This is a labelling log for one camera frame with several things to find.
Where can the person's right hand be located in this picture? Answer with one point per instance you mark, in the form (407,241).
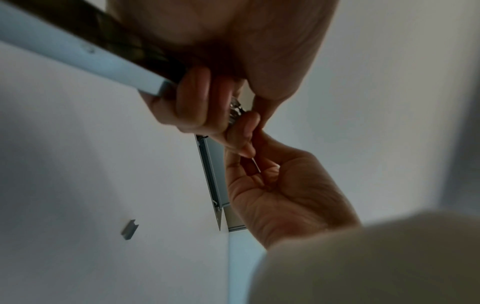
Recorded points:
(288,196)

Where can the person's left hand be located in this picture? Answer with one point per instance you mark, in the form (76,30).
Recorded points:
(240,38)

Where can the thin metal pin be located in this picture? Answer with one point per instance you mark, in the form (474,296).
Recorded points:
(256,165)

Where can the small silver metal fitting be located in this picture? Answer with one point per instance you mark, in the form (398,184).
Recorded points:
(236,109)

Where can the long aluminium rail dark strip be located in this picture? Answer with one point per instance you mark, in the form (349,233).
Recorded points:
(75,44)

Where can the person's right forearm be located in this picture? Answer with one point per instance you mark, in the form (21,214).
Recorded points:
(375,261)

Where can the short aluminium channel profile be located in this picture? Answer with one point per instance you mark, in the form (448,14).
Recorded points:
(215,193)

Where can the small grey metal clip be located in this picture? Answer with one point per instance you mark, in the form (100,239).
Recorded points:
(129,229)

